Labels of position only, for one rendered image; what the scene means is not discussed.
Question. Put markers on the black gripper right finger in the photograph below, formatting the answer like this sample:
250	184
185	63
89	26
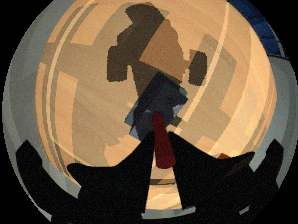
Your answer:
196	172

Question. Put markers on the dark red peg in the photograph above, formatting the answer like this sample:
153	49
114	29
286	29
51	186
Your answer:
163	153

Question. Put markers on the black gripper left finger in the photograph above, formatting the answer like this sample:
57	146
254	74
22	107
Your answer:
130	178

